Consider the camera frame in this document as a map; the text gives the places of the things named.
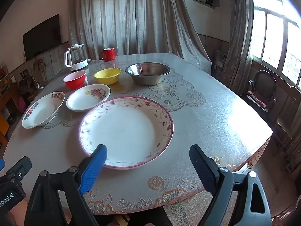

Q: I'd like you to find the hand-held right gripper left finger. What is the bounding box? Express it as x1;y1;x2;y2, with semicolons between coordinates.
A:
24;144;108;226

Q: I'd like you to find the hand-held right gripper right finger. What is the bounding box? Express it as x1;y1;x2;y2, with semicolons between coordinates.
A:
189;144;273;226

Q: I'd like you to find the large purple-rimmed floral plate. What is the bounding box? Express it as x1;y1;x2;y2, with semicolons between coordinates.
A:
79;96;174;170

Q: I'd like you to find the white plate red green print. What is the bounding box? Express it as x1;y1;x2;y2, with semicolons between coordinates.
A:
22;91;66;129

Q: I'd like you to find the white shallow floral bowl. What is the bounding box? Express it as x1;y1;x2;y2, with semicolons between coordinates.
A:
66;84;111;113

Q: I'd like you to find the red plastic bowl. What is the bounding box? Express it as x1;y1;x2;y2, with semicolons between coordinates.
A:
62;70;87;90

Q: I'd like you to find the yellow plastic bowl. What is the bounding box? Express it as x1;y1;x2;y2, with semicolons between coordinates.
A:
94;68;122;85

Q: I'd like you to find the stainless steel basin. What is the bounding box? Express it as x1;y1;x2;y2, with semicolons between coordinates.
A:
125;63;171;86

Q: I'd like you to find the yellow slatted stool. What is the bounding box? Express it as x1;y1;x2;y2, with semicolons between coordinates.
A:
115;214;130;226

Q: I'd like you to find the small wooden shelf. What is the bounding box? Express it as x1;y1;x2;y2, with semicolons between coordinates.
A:
0;65;12;95

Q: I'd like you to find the red seat cushion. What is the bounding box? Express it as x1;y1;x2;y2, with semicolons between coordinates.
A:
246;91;268;109

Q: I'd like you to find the brown wooden chair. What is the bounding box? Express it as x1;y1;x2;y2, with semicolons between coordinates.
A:
276;86;301;146

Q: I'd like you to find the white glass electric kettle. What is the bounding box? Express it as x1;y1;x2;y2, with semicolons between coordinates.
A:
65;44;89;72

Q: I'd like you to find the dark round-back chair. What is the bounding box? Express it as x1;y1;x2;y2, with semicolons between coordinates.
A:
246;70;277;112

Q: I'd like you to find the red mug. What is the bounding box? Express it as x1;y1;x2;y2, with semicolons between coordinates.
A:
98;48;116;62

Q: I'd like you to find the narrow grey lace curtain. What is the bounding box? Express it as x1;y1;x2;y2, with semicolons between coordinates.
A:
222;0;255;95

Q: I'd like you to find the black flat television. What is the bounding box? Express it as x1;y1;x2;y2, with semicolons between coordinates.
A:
23;14;62;61

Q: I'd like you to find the window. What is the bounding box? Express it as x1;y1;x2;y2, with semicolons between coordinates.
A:
249;0;301;90

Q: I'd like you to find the wide grey lace curtain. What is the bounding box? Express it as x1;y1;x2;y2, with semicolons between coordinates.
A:
68;0;212;76

